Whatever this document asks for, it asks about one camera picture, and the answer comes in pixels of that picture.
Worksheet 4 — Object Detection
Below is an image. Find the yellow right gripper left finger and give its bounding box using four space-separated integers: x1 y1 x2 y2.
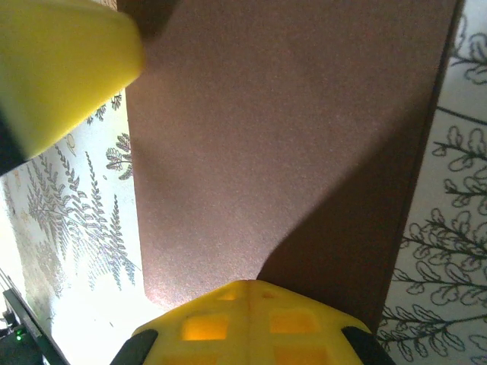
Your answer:
120 280 249 365

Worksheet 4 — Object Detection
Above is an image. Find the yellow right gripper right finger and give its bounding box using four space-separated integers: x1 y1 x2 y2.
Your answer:
247 280 397 365

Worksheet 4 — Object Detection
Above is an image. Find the aluminium frame rail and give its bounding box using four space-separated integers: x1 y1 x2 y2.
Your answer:
0 265 72 365

